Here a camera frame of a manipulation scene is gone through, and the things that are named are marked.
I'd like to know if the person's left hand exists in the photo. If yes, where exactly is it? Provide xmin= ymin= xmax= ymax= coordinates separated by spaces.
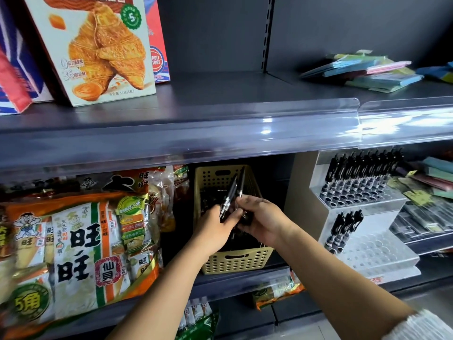
xmin=193 ymin=204 xmax=245 ymax=261

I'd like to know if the person's right hand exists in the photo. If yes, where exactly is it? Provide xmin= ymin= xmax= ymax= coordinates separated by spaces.
xmin=235 ymin=194 xmax=296 ymax=249

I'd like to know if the black pen with clear grip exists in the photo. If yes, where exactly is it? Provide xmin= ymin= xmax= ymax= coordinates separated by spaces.
xmin=219 ymin=174 xmax=239 ymax=223

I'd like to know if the slim black pen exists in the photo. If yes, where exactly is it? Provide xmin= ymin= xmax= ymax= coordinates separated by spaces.
xmin=237 ymin=167 xmax=247 ymax=199

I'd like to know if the person's left forearm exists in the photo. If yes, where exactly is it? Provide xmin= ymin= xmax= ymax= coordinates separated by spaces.
xmin=105 ymin=249 xmax=213 ymax=340

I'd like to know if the person's right forearm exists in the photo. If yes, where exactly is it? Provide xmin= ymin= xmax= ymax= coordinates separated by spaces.
xmin=278 ymin=226 xmax=416 ymax=340

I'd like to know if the pile of black pens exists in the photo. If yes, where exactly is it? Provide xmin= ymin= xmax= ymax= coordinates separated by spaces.
xmin=199 ymin=187 xmax=264 ymax=252

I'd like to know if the yellow plastic basket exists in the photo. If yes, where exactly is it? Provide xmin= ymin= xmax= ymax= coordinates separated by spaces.
xmin=193 ymin=165 xmax=275 ymax=276

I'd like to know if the lower grey shelf board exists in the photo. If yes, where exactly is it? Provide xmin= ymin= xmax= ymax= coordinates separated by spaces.
xmin=35 ymin=241 xmax=453 ymax=340

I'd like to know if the orange and green snack bag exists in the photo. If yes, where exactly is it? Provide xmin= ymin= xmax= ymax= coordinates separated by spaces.
xmin=253 ymin=271 xmax=306 ymax=311

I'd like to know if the clear bag of snacks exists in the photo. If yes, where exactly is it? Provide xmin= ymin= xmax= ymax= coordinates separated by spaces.
xmin=148 ymin=165 xmax=190 ymax=233

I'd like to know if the green and white snack bag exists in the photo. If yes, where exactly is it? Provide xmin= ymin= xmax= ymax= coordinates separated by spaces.
xmin=176 ymin=300 xmax=221 ymax=340

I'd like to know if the long clear shelf edge strip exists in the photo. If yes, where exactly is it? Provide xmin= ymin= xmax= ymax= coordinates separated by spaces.
xmin=0 ymin=98 xmax=362 ymax=174

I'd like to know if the row of black click pens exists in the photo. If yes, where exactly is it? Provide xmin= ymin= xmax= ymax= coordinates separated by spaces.
xmin=319 ymin=148 xmax=405 ymax=199

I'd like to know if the grey metal shelf board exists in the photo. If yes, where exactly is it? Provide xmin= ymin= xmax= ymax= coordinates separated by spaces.
xmin=0 ymin=70 xmax=453 ymax=163

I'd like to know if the white pen display stand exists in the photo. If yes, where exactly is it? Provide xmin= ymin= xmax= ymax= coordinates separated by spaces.
xmin=285 ymin=150 xmax=422 ymax=284

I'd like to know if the large white orange cracker bag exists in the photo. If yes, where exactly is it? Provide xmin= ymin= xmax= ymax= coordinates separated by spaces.
xmin=0 ymin=195 xmax=164 ymax=330

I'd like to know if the yellow paper tag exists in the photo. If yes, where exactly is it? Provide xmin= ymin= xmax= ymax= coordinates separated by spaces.
xmin=403 ymin=189 xmax=433 ymax=206

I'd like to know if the pile of dark packaged stationery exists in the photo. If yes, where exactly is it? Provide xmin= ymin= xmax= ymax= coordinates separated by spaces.
xmin=389 ymin=200 xmax=453 ymax=244

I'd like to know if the short clear shelf edge strip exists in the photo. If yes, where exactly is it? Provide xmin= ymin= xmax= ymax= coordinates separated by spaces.
xmin=357 ymin=96 xmax=453 ymax=150

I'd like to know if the stack of dark notebooks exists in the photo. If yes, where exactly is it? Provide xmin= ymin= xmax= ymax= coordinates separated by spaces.
xmin=387 ymin=156 xmax=453 ymax=200

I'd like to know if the slotted grey shelf upright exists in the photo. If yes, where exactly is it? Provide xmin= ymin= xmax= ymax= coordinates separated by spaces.
xmin=261 ymin=0 xmax=276 ymax=73

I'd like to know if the stack of pastel notebooks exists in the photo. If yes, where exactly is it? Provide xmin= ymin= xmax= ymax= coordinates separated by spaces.
xmin=300 ymin=49 xmax=424 ymax=94

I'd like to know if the red and blue box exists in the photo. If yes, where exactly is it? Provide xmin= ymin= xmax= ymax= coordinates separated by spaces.
xmin=143 ymin=0 xmax=171 ymax=84

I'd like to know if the white knit sleeve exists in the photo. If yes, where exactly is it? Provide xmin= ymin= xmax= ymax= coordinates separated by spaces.
xmin=382 ymin=309 xmax=453 ymax=340

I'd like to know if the cream pastry box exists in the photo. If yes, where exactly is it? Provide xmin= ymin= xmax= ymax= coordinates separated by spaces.
xmin=22 ymin=0 xmax=157 ymax=107

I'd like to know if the blue and yellow notebook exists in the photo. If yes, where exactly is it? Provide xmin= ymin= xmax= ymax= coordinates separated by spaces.
xmin=415 ymin=61 xmax=453 ymax=85

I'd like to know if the red snack packet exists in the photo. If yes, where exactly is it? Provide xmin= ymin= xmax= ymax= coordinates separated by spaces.
xmin=0 ymin=49 xmax=33 ymax=114

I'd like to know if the blue and white box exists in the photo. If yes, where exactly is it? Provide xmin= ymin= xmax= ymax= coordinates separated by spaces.
xmin=0 ymin=0 xmax=54 ymax=115

